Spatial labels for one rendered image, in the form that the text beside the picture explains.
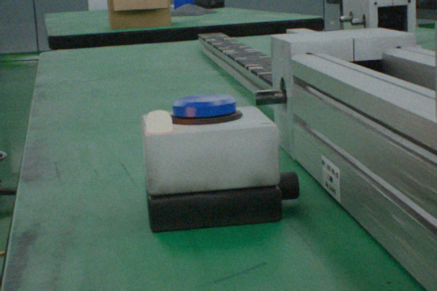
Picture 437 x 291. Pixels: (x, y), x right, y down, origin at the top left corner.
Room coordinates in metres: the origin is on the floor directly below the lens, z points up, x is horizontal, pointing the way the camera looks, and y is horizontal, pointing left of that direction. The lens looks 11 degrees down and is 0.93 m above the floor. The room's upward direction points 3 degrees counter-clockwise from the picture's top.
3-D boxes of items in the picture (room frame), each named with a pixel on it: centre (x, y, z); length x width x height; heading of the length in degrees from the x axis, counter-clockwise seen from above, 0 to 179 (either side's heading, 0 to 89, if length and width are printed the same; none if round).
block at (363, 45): (0.70, -0.09, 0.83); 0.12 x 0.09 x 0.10; 96
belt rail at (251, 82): (1.34, -0.04, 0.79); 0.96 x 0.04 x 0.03; 6
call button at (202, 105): (0.53, 0.01, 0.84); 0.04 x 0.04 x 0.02
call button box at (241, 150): (0.53, 0.00, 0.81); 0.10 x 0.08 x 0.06; 96
